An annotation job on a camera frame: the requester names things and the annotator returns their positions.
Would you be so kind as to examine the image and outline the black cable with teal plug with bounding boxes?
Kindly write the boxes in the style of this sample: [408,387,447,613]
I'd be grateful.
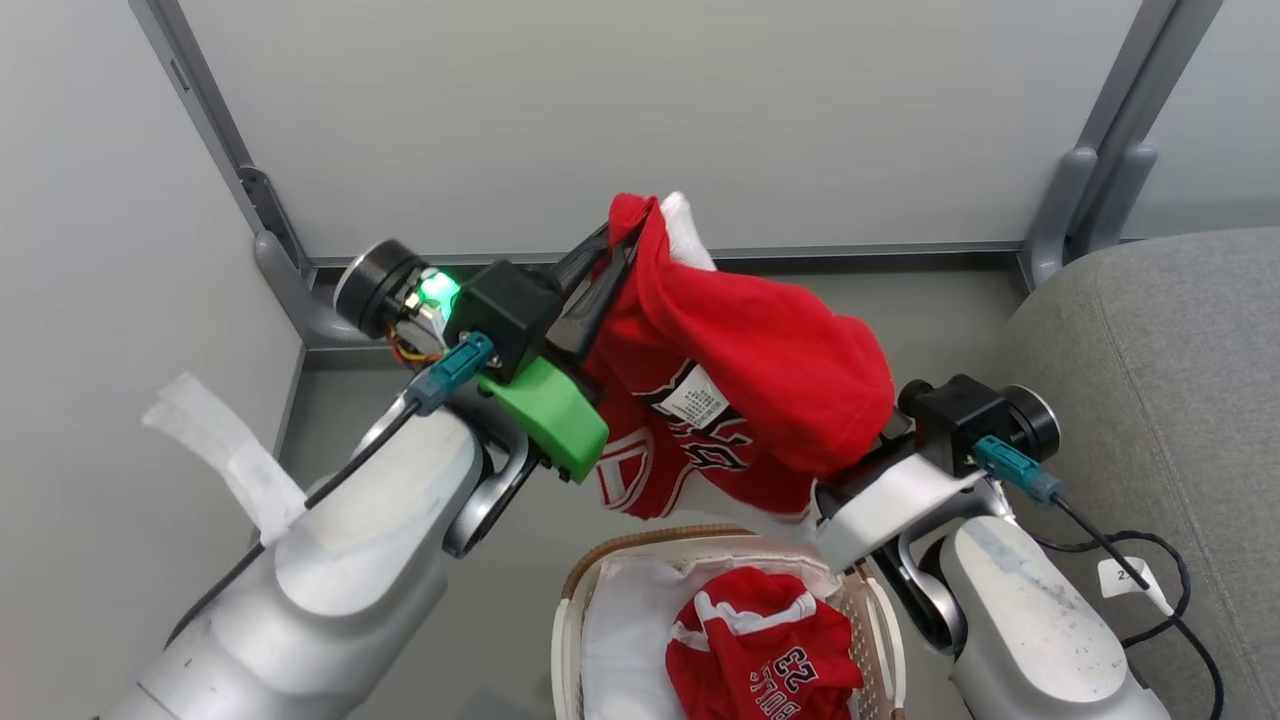
[165,332,497,646]
[968,434,1227,720]

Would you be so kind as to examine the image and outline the red Bulls 23 jersey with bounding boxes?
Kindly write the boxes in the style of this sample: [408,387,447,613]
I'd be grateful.
[665,566,865,720]

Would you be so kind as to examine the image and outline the grey partition double post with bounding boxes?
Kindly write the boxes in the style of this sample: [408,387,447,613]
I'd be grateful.
[1018,0,1223,291]

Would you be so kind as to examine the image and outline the white fabric strip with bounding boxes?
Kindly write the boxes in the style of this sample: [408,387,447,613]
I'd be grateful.
[142,372,309,547]

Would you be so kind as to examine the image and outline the small white cable tag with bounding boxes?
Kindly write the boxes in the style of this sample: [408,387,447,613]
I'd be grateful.
[1097,556,1173,615]

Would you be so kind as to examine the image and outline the red jersey with white label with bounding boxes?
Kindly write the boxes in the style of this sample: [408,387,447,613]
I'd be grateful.
[580,190,897,536]

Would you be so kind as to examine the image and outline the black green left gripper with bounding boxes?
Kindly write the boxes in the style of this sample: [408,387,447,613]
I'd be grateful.
[333,215,651,486]

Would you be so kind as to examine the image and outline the white basket liner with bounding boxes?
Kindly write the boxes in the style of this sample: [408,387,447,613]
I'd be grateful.
[580,553,846,720]

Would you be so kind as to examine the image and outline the grey fabric sofa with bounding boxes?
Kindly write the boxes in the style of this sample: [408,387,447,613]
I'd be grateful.
[985,225,1280,720]

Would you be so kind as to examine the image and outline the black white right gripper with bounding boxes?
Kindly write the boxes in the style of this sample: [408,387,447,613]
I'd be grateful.
[812,374,1063,573]

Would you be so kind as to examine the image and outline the white basket with brown rim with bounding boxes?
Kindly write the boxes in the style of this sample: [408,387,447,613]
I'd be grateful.
[550,524,909,720]

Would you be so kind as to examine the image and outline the grey partition bottom rail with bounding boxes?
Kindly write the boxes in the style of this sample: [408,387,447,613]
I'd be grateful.
[308,240,1027,271]

